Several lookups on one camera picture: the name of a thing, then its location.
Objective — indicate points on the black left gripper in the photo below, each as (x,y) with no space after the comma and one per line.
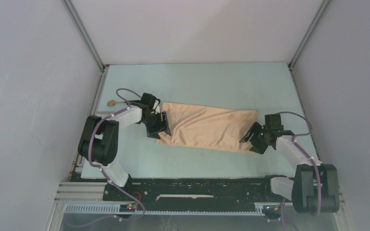
(162,126)

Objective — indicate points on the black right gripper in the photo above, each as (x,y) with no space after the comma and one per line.
(257,147)

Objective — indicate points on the peach cloth napkin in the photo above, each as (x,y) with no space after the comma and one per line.
(206,127)

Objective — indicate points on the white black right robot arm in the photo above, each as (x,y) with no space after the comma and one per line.
(314,189)

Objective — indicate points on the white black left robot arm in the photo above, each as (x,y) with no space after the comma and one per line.
(99,140)

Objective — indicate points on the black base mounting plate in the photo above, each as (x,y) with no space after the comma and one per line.
(212,195)

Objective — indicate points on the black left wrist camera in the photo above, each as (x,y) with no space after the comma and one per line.
(148,100)

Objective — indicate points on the white toothed cable duct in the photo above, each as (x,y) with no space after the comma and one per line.
(115,209)

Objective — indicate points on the aluminium frame rail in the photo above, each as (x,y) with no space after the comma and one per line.
(80,192)

